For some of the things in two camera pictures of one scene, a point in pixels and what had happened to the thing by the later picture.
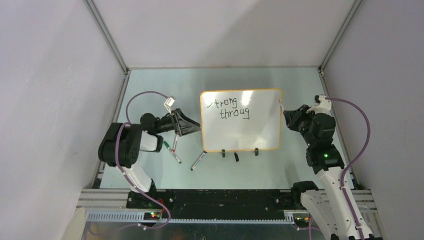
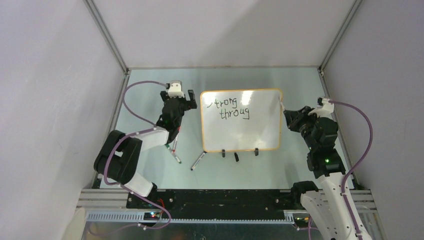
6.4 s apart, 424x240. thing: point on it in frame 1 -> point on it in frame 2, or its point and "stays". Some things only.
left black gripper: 181,124 -> 190,104
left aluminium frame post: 104,31 stays
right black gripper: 292,117 stays
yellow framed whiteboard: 241,120 stays
